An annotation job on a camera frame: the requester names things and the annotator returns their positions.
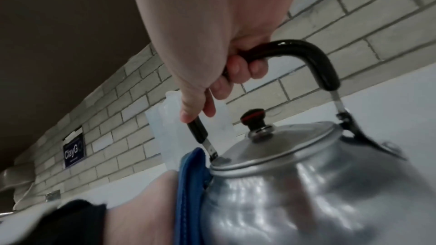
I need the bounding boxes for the black marker wrist tracker band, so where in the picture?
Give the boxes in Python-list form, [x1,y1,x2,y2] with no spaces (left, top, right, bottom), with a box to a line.
[33,199,109,245]

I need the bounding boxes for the dark blue wall sign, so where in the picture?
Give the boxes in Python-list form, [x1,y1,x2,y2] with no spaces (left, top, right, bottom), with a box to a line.
[62,126,86,170]

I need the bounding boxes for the silver kettle lid black knob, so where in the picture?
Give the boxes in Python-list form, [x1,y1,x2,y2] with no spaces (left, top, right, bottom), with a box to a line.
[208,108,346,179]

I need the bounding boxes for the clear plastic pitcher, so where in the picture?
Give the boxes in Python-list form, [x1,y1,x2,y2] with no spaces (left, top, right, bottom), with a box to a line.
[145,90,238,172]

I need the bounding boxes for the blue cleaning cloth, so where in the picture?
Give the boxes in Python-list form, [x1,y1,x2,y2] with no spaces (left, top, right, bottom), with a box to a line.
[173,147,215,245]

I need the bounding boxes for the person's right hand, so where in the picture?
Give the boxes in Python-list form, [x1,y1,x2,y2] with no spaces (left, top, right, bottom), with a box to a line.
[125,0,304,124]

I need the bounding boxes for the person's left hand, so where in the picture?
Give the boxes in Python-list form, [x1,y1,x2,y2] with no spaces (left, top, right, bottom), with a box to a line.
[104,170,181,245]

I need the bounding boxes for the pale grey faucet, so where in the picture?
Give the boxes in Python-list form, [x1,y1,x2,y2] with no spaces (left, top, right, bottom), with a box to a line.
[0,162,37,194]

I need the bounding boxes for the small metal wall box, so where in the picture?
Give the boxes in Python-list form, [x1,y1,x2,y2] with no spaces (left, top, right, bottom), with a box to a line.
[45,189,63,202]

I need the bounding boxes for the silver kettle with black handle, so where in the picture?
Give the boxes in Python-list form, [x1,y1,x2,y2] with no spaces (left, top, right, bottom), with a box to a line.
[186,39,436,245]

